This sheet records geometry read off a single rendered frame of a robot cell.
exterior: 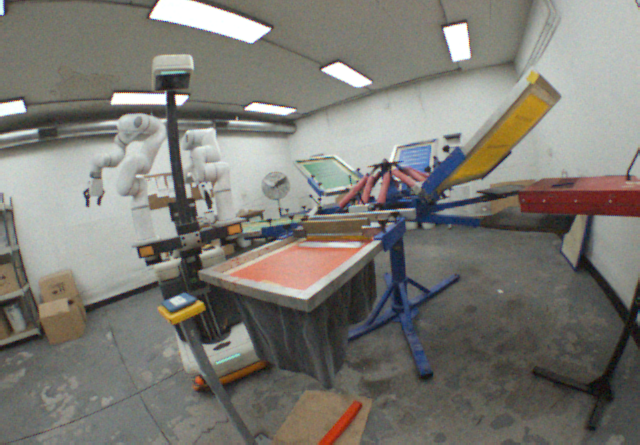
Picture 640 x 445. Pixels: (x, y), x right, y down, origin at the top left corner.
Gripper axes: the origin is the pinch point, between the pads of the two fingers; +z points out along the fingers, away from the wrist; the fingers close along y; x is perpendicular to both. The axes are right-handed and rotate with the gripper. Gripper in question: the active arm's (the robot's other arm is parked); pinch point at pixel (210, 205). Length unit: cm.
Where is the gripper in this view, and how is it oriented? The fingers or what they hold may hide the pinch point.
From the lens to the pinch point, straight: 161.6
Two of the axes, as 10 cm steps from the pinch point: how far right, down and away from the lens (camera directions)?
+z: 4.6, 8.9, -0.6
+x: -7.7, 3.6, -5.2
